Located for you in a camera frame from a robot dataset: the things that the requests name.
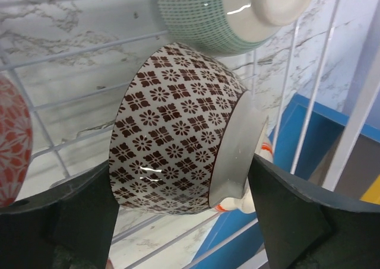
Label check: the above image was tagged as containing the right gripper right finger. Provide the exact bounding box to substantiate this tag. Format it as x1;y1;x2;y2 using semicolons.
248;155;379;268

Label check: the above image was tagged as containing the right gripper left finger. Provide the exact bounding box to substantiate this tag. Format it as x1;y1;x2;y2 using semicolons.
1;162;119;268

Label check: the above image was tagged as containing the orange leaf pattern bowl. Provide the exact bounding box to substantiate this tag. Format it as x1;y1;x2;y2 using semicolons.
214;137;274;214

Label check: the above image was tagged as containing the brown lattice pattern bowl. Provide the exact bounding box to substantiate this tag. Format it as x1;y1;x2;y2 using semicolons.
109;43;267;215

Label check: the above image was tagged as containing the white wire dish rack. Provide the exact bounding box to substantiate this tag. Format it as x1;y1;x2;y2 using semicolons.
1;0;379;268

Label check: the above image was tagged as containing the green ribbed bowl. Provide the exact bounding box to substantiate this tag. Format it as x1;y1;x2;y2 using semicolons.
156;0;311;55

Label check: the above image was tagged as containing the blue shelf unit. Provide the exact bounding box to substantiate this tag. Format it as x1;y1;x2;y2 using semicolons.
190;94;379;268

